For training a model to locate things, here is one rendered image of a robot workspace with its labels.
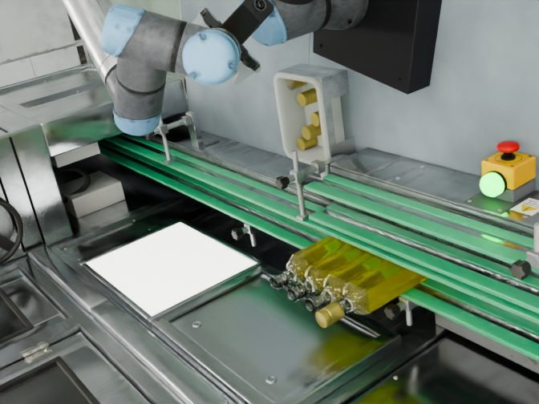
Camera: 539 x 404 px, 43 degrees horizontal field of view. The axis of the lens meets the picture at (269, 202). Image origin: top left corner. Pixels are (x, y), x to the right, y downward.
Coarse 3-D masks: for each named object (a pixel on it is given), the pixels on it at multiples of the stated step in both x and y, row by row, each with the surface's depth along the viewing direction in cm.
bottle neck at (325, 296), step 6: (318, 294) 132; (324, 294) 132; (330, 294) 133; (306, 300) 132; (312, 300) 131; (318, 300) 131; (324, 300) 132; (330, 300) 133; (306, 306) 133; (312, 306) 133; (318, 306) 131; (324, 306) 133; (312, 312) 132
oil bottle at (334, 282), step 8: (368, 256) 140; (376, 256) 140; (352, 264) 138; (360, 264) 138; (368, 264) 137; (376, 264) 137; (336, 272) 136; (344, 272) 136; (352, 272) 135; (360, 272) 135; (328, 280) 134; (336, 280) 134; (344, 280) 133; (328, 288) 133; (336, 288) 132; (336, 296) 133
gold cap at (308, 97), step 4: (312, 88) 166; (304, 92) 165; (308, 92) 165; (312, 92) 165; (316, 92) 166; (300, 96) 165; (304, 96) 164; (308, 96) 164; (312, 96) 165; (316, 96) 166; (300, 100) 165; (304, 100) 164; (308, 100) 164; (312, 100) 165; (316, 100) 166; (300, 104) 166; (304, 104) 165; (308, 104) 166
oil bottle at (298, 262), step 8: (320, 240) 148; (328, 240) 148; (336, 240) 147; (304, 248) 146; (312, 248) 146; (320, 248) 145; (328, 248) 145; (336, 248) 145; (296, 256) 144; (304, 256) 143; (312, 256) 143; (320, 256) 143; (288, 264) 143; (296, 264) 141; (304, 264) 141; (296, 272) 141; (304, 272) 141; (296, 280) 142; (304, 280) 142
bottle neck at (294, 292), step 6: (300, 282) 138; (306, 282) 137; (294, 288) 136; (300, 288) 136; (306, 288) 136; (312, 288) 137; (288, 294) 137; (294, 294) 135; (300, 294) 136; (306, 294) 137; (294, 300) 135
